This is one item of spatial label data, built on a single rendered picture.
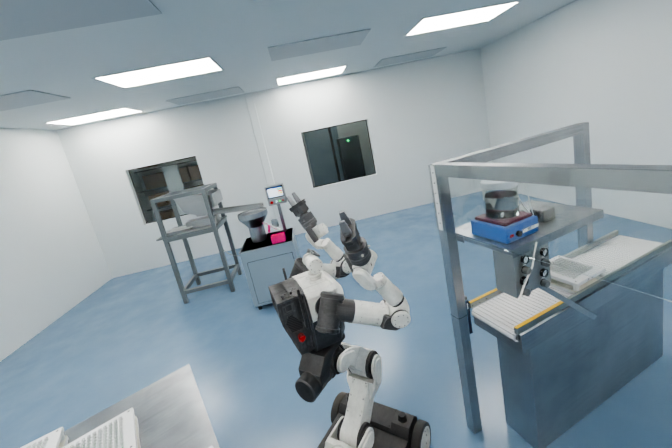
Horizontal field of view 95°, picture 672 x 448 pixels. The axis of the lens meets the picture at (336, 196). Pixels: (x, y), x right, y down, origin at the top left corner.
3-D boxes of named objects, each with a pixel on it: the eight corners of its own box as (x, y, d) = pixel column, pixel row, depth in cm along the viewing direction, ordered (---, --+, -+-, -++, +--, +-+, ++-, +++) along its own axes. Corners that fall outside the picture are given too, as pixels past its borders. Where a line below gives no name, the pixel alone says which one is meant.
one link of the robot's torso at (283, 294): (298, 378, 127) (277, 301, 120) (280, 335, 158) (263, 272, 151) (361, 348, 137) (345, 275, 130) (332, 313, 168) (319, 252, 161)
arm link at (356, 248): (335, 245, 104) (347, 268, 111) (362, 237, 102) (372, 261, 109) (335, 221, 115) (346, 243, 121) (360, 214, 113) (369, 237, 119)
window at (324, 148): (312, 188, 634) (299, 132, 611) (312, 188, 635) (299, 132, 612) (376, 174, 646) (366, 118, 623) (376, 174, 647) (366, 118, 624)
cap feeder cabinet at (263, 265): (255, 312, 364) (238, 253, 350) (260, 290, 420) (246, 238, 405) (307, 299, 370) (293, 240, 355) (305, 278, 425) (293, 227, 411)
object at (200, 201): (164, 324, 382) (124, 209, 353) (192, 285, 486) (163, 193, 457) (278, 295, 394) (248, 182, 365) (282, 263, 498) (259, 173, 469)
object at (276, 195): (276, 235, 390) (264, 187, 378) (276, 232, 400) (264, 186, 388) (294, 231, 392) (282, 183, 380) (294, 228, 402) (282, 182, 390)
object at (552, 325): (522, 354, 143) (521, 335, 141) (474, 324, 170) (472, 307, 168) (673, 262, 187) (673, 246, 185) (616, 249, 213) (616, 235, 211)
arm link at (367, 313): (405, 337, 124) (351, 331, 120) (395, 315, 136) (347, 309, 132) (413, 314, 121) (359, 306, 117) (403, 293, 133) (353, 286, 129)
